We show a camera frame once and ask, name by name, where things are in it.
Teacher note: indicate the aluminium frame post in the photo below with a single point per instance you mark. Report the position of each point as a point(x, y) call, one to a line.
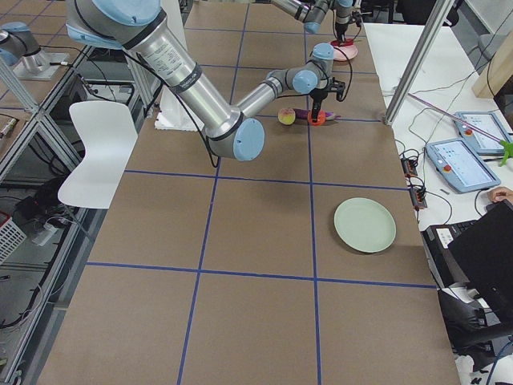
point(431, 14)

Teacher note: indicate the far blue teach pendant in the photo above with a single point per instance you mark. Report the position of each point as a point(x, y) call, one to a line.
point(476, 127)

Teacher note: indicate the black laptop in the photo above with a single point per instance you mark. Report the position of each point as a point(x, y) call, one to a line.
point(477, 253)

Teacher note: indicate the person hand at laptop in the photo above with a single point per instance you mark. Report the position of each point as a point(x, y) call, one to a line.
point(499, 194)

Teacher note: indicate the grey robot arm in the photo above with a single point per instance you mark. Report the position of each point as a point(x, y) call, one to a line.
point(312, 14)
point(141, 27)

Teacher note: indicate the yellow pink peach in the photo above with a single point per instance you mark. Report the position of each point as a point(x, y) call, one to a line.
point(286, 116)

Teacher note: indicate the red orange pomegranate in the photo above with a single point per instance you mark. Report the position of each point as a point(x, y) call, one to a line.
point(316, 120)

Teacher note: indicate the red chili pepper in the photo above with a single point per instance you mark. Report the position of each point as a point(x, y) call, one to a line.
point(342, 43)

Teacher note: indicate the blue teach pendant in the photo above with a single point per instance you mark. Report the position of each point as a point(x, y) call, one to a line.
point(460, 166)
point(476, 127)

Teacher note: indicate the mint green plate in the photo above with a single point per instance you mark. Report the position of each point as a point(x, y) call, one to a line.
point(364, 225)

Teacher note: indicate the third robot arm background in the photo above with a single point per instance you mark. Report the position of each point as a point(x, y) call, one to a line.
point(21, 50)

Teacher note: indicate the purple eggplant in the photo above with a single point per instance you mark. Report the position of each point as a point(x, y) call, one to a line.
point(301, 114)

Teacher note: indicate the pink plate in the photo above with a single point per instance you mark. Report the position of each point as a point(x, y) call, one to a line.
point(343, 53)

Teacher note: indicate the white plastic chair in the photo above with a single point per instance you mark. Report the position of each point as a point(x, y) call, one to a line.
point(108, 134)

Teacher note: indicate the near blue teach pendant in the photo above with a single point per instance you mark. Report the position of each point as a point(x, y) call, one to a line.
point(460, 166)

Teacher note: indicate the white wire basket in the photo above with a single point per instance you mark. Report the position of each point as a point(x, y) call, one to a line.
point(11, 236)

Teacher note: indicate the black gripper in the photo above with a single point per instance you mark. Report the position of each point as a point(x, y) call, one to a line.
point(341, 29)
point(318, 95)

